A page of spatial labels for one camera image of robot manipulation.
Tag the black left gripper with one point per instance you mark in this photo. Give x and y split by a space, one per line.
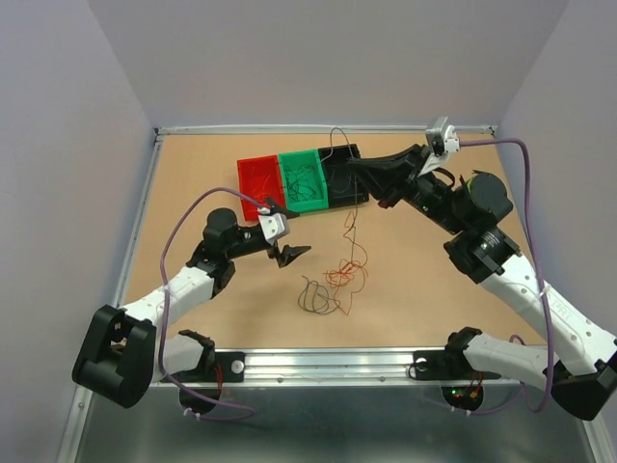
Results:
288 253

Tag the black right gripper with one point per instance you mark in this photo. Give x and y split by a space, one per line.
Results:
400 162

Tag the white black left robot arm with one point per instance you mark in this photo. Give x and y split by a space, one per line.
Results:
206 274

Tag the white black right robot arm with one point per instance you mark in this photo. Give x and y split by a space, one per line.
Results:
577 369

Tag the green plastic bin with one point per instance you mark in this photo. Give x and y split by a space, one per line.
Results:
303 181

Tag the black plastic bin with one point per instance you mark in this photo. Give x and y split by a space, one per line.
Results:
342 187

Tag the red plastic bin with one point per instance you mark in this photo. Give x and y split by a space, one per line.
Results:
260 177

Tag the grey white left wrist camera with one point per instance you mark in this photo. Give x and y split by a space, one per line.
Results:
274 227

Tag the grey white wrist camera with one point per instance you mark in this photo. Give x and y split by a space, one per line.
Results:
274 227
442 142

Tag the grey white right wrist camera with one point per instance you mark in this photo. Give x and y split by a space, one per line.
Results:
442 142

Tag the aluminium front mounting rail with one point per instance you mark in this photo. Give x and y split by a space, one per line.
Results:
337 364

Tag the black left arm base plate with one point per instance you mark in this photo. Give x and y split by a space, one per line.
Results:
221 367

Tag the aluminium table edge frame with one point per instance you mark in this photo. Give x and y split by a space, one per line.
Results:
373 277

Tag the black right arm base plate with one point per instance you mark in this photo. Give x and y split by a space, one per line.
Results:
443 365

